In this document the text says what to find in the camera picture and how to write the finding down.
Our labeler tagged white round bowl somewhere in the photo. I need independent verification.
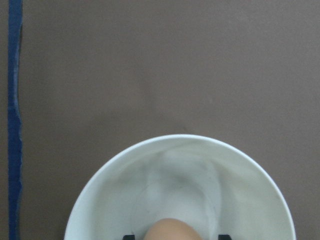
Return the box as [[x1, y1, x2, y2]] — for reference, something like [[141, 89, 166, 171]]
[[64, 134, 296, 240]]

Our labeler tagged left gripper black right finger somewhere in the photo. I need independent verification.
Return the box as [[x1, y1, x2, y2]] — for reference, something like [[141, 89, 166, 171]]
[[218, 234, 230, 240]]

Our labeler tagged blue tape line lengthwise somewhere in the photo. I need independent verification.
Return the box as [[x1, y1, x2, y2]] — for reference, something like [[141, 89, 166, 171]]
[[7, 0, 23, 240]]

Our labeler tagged brown egg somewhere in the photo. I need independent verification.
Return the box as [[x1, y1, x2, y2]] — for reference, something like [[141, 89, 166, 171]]
[[143, 218, 202, 240]]

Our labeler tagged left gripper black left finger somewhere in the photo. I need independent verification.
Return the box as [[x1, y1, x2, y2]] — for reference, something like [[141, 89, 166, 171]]
[[123, 234, 135, 240]]

